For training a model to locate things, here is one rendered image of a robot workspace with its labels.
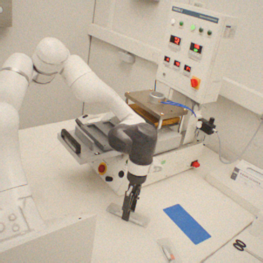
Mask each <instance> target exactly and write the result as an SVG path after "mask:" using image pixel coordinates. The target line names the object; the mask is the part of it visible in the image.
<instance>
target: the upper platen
mask: <svg viewBox="0 0 263 263"><path fill-rule="evenodd" d="M128 106H129V107H131V108H132V109H133V110H135V111H136V112H138V113H139V114H141V115H142V116H143V117H145V118H146V119H147V120H149V121H150V122H152V123H153V124H154V125H156V126H155V127H157V126H158V123H159V119H158V118H156V117H154V116H153V115H152V114H150V113H149V112H147V111H146V110H144V109H143V108H142V107H140V106H139V105H137V104H128ZM179 121H180V117H178V116H177V117H172V118H169V119H164V120H163V122H162V125H161V128H166V127H170V126H177V125H178V122H179Z"/></svg>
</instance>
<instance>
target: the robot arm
mask: <svg viewBox="0 0 263 263"><path fill-rule="evenodd" d="M56 74H60V75H61V76H62V77H63V79H64V82H65V83H66V84H67V86H68V87H69V89H70V90H71V91H72V92H73V94H74V96H75V97H76V98H77V99H79V100H81V101H83V102H86V103H95V104H102V105H104V106H107V107H108V108H109V109H110V110H111V111H112V112H113V113H114V114H115V115H116V116H117V118H118V119H119V120H120V121H121V123H120V124H119V125H116V126H114V127H113V128H111V129H110V130H109V131H108V134H107V142H108V144H109V147H111V148H112V149H113V150H114V151H117V152H119V153H123V154H128V155H129V157H128V160H127V166H125V168H126V169H127V179H128V181H129V184H128V189H127V190H126V191H125V197H124V201H123V206H122V210H123V213H122V218H121V219H122V220H125V221H129V215H130V211H131V210H132V211H135V209H136V204H137V199H138V200H139V199H140V197H139V195H140V192H141V188H142V184H143V183H144V182H145V181H146V178H147V175H148V173H155V172H159V171H162V170H163V166H162V164H161V163H160V162H159V161H158V160H157V159H156V158H155V157H153V154H154V153H155V150H156V145H157V140H158V139H157V131H156V128H155V127H154V126H152V125H150V124H148V123H146V121H145V120H144V119H142V118H141V117H140V116H139V115H137V114H136V113H135V112H134V111H132V109H131V108H130V107H129V106H128V105H127V104H126V103H125V102H124V101H123V99H122V98H121V97H120V96H119V95H118V94H117V93H116V92H115V91H114V90H113V89H112V88H111V87H110V86H108V85H107V84H105V82H102V81H101V80H100V79H99V78H98V76H97V75H96V74H95V73H94V72H92V70H91V68H90V67H89V66H88V65H87V63H86V62H85V61H84V60H83V59H82V58H81V57H79V56H78V55H70V53H69V50H68V49H67V48H66V47H65V45H64V44H63V43H62V42H60V40H58V39H56V38H52V37H47V38H43V39H42V40H41V41H40V42H39V44H38V46H37V47H36V50H35V51H34V54H33V56H32V57H31V58H30V57H29V56H27V55H25V54H23V53H19V52H18V53H14V54H13V55H11V56H9V58H8V59H7V61H6V62H4V64H3V66H2V69H1V70H0V247H3V246H4V245H8V244H10V243H13V242H15V241H19V240H22V239H25V238H27V237H31V236H32V235H34V234H36V233H37V232H39V231H42V230H44V229H45V228H47V225H46V223H45V221H44V220H43V218H42V217H41V215H40V213H39V210H38V208H37V206H36V204H35V198H34V196H33V192H32V189H31V187H30V185H29V184H28V182H27V179H26V175H25V171H24V168H23V164H22V161H21V154H20V147H19V114H18V112H19V109H20V106H21V104H22V101H23V99H24V97H25V94H26V90H27V88H28V87H29V84H33V85H36V86H46V85H48V84H50V82H51V81H52V80H53V79H54V78H55V75H56Z"/></svg>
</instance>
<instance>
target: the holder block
mask: <svg viewBox="0 0 263 263"><path fill-rule="evenodd" d="M116 125H117V124H116V123H115V122H114V121H112V120H111V119H109V120H104V121H100V122H94V123H88V124H82V125H80V128H81V129H82V130H83V131H84V132H85V133H86V134H87V135H88V136H89V137H90V139H91V140H93V141H94V143H95V145H97V146H99V147H100V148H101V149H102V150H103V151H107V150H111V149H112V148H111V147H109V144H108V142H107V134H108V131H109V130H110V129H111V128H113V127H114V126H116Z"/></svg>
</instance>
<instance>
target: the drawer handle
mask: <svg viewBox="0 0 263 263"><path fill-rule="evenodd" d="M63 137H65V138H66V139H67V141H69V142H70V143H71V145H72V146H73V147H74V148H75V149H76V151H75V153H76V154H80V153H81V152H80V151H81V145H80V143H78V142H77V141H76V140H75V139H74V138H73V137H72V136H71V135H70V133H69V132H68V131H67V130H66V129H65V128H63V129H62V131H61V138H63Z"/></svg>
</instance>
